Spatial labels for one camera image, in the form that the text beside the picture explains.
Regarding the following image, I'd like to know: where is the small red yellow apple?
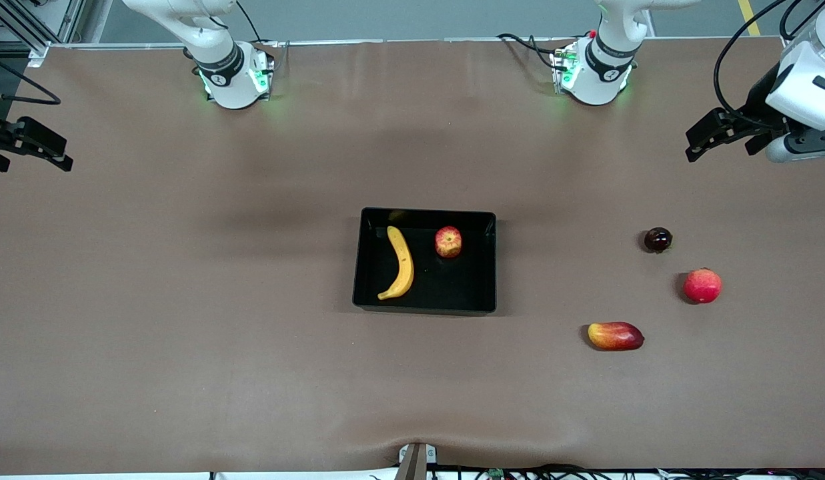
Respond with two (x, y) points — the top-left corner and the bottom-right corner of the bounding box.
(434, 225), (464, 259)

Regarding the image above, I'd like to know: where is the black plastic tray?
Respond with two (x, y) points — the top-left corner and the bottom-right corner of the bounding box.
(351, 207), (498, 315)

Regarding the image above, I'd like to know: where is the yellow banana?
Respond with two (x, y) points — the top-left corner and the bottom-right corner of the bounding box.
(377, 225), (415, 301)

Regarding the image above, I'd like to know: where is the dark purple plum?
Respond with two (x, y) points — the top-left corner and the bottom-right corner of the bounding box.
(644, 227), (674, 254)

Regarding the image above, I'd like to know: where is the round red apple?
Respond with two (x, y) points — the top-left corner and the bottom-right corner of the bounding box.
(683, 267), (723, 305)

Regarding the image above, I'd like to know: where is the brown table cover mat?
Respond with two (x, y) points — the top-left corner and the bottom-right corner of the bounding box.
(0, 37), (825, 475)

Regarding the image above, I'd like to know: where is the red yellow mango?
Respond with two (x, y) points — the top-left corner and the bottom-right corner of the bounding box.
(588, 321), (645, 352)

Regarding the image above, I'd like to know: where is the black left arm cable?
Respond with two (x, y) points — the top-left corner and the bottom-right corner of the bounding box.
(713, 0), (808, 129)

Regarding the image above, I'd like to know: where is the aluminium frame profile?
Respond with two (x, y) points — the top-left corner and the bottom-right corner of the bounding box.
(0, 0), (86, 67)

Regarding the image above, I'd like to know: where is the black left base cable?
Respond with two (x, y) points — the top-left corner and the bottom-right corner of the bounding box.
(497, 32), (560, 71)

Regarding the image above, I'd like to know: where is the black base cable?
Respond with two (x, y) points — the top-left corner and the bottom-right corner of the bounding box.
(497, 32), (560, 71)
(235, 0), (290, 49)

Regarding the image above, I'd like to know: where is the black right base cable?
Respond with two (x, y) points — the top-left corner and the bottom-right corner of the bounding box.
(235, 0), (290, 49)

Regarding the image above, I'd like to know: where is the metal table edge bracket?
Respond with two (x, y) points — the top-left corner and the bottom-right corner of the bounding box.
(397, 442), (438, 480)

